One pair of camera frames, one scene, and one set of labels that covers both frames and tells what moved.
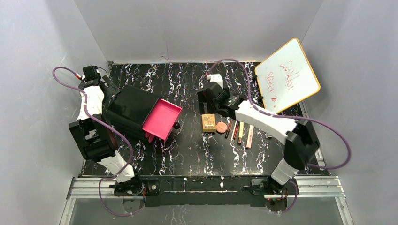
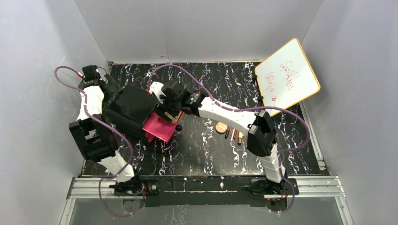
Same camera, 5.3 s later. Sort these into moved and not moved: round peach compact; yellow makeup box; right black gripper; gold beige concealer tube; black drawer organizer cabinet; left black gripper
Moved: right black gripper; yellow makeup box
Not moved: round peach compact; black drawer organizer cabinet; left black gripper; gold beige concealer tube
